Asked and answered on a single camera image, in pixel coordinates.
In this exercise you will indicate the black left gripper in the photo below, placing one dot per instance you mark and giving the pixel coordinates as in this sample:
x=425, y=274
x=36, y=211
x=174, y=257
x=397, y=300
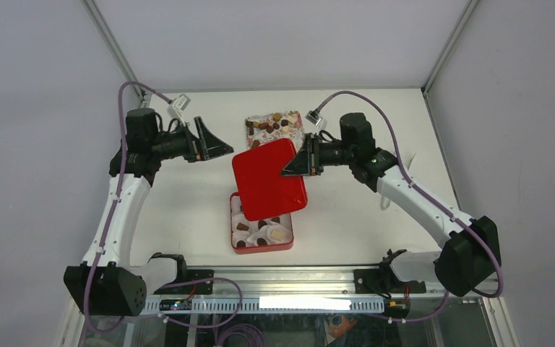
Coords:
x=211, y=147

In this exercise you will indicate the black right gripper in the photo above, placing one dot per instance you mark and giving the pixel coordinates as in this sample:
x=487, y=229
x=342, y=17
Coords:
x=306, y=161

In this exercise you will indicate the red box lid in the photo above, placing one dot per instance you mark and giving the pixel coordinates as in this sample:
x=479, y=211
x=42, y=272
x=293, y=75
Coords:
x=263, y=191

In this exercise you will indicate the red square chocolate box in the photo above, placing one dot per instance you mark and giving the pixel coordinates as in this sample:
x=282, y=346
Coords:
x=258, y=236

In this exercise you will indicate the silver metal tweezers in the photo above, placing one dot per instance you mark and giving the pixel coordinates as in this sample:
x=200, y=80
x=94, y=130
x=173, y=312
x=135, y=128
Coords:
x=384, y=203

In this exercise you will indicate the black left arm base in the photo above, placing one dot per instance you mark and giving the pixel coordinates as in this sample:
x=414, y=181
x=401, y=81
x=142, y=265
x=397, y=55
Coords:
x=196, y=280

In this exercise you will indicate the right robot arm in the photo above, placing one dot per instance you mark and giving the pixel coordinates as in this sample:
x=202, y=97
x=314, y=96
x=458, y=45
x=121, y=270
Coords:
x=469, y=247

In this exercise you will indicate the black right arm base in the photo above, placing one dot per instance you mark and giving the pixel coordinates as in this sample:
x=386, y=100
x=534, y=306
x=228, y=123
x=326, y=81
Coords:
x=383, y=281

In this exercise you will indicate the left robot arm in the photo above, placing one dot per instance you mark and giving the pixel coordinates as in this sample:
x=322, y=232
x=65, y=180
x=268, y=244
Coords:
x=132, y=173

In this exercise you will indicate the floral rectangular tray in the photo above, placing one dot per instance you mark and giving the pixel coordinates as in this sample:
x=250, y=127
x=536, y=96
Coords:
x=275, y=126

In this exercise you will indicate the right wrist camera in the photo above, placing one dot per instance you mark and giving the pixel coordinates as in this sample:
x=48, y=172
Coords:
x=315, y=118

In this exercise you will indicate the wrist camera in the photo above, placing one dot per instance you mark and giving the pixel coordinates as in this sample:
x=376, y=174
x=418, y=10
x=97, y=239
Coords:
x=179, y=105
x=315, y=118

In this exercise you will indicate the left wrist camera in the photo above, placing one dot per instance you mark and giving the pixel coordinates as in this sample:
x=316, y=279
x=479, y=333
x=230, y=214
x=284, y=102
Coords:
x=179, y=105

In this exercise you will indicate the aluminium frame rail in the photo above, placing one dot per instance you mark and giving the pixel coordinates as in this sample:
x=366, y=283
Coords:
x=284, y=282

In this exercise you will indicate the white perforated cable duct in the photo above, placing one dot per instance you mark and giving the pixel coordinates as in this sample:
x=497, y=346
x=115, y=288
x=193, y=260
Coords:
x=265, y=305

